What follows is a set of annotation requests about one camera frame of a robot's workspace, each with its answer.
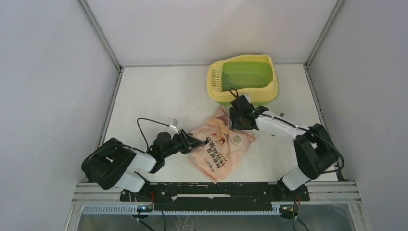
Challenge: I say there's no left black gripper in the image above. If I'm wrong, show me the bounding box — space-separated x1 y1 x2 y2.
162 129 204 159

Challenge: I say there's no pink cat litter bag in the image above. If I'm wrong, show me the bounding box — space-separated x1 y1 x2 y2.
187 105 256 183

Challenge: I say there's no green cat litter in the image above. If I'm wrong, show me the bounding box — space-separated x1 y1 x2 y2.
221 72 249 91

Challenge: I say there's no yellow green litter box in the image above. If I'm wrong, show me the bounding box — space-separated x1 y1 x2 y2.
206 54 279 105

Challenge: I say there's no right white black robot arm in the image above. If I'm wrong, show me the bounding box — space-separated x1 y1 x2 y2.
230 95 344 200

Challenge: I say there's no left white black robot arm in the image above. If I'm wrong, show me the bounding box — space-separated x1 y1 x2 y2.
81 129 208 201

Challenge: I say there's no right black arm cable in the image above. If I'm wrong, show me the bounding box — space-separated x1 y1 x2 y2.
229 88 345 175

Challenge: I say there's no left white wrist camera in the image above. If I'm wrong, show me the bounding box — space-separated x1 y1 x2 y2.
168 118 179 134

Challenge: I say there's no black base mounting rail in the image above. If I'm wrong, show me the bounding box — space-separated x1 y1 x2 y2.
120 182 310 211

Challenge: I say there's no white slotted cable duct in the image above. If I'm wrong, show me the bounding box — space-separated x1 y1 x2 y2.
82 205 281 215

